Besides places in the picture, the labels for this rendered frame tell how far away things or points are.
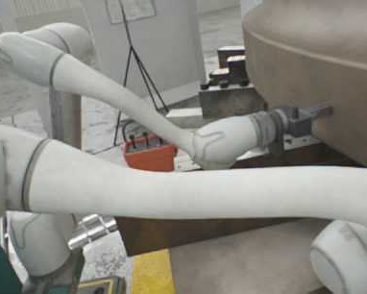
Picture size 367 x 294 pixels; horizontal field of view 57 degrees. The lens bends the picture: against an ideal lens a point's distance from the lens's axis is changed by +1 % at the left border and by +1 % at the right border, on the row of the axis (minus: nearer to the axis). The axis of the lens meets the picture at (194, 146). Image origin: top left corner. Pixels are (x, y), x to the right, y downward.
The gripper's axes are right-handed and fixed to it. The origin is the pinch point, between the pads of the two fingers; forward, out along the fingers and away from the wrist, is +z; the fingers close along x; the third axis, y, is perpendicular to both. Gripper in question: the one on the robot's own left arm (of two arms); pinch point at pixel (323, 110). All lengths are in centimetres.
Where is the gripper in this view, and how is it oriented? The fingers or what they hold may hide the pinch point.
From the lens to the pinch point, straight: 100.7
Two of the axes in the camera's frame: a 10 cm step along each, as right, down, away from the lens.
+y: -1.6, -8.8, -4.4
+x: -3.0, -3.8, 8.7
